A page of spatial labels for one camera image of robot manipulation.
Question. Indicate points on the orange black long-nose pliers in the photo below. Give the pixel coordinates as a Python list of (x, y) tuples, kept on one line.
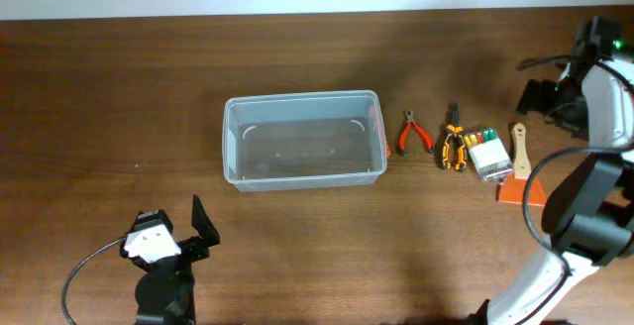
[(454, 151)]

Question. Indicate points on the wooden handled orange scraper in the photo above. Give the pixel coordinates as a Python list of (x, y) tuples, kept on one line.
[(512, 190)]

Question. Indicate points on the clear screwdriver bit case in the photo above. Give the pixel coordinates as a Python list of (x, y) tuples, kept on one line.
[(489, 156)]

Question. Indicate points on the clear plastic container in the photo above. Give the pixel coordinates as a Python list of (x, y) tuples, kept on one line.
[(303, 140)]

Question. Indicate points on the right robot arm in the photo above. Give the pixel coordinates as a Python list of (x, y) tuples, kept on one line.
[(580, 231)]

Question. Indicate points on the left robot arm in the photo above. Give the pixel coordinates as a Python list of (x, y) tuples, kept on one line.
[(165, 293)]

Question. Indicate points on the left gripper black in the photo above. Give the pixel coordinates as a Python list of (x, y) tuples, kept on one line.
[(185, 252)]

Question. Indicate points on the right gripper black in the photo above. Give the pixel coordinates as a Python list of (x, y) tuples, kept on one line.
[(537, 99)]

